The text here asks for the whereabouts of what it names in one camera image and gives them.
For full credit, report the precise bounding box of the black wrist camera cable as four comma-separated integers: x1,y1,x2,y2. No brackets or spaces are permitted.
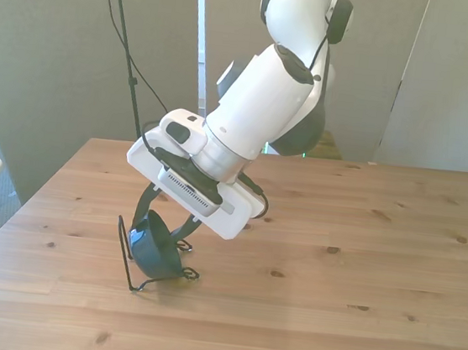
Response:
131,0,293,222

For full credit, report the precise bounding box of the black camera stand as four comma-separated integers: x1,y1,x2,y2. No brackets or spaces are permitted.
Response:
79,0,183,113

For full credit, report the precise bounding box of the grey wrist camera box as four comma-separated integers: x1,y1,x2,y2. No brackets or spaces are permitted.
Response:
153,155,226,219

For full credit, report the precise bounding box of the black thin tripod stand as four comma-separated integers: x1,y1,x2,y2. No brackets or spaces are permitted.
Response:
76,0,158,141

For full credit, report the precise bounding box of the white divider post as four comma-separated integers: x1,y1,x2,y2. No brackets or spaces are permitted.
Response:
180,0,221,118

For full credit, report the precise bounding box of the black wire dish rack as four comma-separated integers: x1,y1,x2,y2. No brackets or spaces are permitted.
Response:
109,213,207,300

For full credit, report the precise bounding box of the dark blue bowl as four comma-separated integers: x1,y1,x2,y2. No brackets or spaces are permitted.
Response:
123,207,191,284

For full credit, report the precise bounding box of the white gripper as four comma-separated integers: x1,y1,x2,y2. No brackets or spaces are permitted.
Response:
117,127,271,250

